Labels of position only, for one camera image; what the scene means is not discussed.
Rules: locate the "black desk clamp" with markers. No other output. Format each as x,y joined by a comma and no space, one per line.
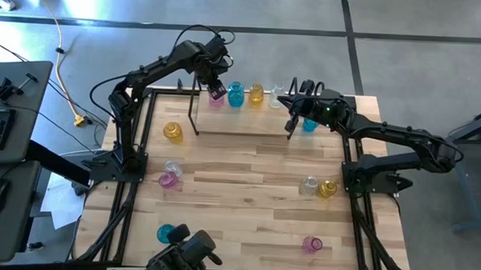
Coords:
5,88

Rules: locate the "wooden shelf with black frame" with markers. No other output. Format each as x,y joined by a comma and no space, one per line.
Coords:
241,121

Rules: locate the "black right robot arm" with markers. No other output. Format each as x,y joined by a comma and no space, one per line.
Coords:
405,136

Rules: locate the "black rig frame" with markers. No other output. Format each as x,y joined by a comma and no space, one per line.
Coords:
161,93

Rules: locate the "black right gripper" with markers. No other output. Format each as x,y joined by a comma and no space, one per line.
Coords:
329,112

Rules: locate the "black diagonal desk bar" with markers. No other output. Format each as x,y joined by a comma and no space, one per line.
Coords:
59,164

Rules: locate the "pink fine-ribbed glass jar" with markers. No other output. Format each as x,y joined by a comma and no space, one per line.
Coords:
168,180

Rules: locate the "white paper sheet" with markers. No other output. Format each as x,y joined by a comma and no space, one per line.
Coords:
61,203

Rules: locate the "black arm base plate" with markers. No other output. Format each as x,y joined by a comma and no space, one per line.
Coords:
99,173
383,182

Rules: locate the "clear fine-ribbed glass jar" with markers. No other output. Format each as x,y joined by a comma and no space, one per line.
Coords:
173,168

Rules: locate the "tall teal pebbled glass vase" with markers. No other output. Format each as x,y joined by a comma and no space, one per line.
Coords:
236,95

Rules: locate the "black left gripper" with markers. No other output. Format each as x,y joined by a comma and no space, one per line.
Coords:
212,72

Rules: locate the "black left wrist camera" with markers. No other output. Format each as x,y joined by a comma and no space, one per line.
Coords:
218,46

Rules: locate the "pink ribbed glass bottle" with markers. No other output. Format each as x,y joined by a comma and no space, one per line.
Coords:
217,102

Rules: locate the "black bulky device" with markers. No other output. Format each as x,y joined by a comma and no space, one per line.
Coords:
188,253

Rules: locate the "clear wide-fluted glass jar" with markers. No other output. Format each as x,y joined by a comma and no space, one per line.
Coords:
309,186

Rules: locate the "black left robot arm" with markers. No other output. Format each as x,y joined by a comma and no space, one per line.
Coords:
158,66

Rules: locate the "dark grey desk panel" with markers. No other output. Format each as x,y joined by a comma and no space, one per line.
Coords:
8,231
32,123

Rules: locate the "teal diamond-pattern glass vase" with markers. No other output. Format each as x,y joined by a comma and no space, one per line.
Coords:
162,234

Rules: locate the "grey metal cart frame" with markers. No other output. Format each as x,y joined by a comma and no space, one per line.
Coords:
468,215

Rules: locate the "yellow ribbed tapered glass vase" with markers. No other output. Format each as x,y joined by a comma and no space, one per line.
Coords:
256,94

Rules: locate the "yellow ribbed glass bottle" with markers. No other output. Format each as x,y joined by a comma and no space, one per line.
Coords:
327,189

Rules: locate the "clear ribbed glass bottle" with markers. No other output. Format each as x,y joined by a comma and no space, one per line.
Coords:
276,96

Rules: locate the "pink fluted bulbous glass vase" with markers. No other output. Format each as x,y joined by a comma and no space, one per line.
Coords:
312,244

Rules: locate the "yellow diamond-pattern glass vase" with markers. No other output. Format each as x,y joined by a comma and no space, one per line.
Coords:
173,133

